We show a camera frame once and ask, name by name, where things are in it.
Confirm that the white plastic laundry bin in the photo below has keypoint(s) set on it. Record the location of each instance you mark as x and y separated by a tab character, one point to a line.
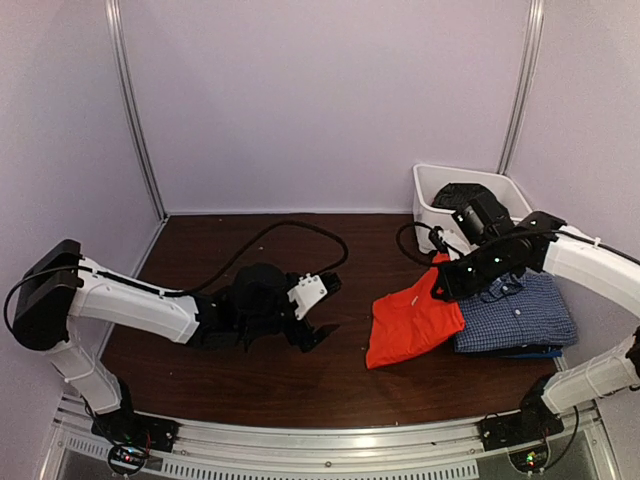
429	179

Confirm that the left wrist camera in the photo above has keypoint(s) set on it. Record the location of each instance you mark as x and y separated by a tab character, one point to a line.
311	289

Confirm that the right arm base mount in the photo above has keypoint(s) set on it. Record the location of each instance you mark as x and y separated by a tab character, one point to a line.
524	436

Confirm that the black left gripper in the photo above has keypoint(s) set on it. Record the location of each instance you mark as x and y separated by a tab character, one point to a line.
298	337

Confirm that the folded black garment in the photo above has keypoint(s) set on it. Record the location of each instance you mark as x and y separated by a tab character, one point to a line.
501	353

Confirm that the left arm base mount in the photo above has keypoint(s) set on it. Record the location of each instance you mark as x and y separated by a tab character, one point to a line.
133	438

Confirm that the aluminium front rail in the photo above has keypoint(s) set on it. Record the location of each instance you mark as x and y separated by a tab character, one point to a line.
203	450

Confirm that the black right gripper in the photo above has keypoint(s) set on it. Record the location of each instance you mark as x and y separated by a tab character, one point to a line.
453	291

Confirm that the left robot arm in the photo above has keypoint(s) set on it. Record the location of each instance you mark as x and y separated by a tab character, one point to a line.
64	285

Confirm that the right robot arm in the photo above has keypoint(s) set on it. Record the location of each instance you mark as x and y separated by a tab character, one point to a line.
544	243

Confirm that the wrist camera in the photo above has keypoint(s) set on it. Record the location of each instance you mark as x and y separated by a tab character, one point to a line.
311	289
446	241

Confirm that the aluminium corner post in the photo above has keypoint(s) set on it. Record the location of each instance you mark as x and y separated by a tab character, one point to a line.
527	70
131	110

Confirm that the folded blue garment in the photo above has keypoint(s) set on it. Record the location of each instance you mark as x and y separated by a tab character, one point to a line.
550	354

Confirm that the orange garment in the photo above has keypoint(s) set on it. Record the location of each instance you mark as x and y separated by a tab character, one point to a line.
410	323

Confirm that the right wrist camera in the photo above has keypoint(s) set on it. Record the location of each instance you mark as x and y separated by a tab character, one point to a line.
446	241

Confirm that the right aluminium corner post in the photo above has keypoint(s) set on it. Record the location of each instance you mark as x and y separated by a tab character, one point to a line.
527	70

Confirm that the dark garment in bin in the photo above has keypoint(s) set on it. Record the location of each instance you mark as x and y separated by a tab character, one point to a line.
459	196

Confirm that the blue checked button shirt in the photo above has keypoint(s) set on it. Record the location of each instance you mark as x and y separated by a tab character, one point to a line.
515	312

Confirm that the left aluminium corner post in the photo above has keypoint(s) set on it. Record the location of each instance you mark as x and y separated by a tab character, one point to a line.
131	110

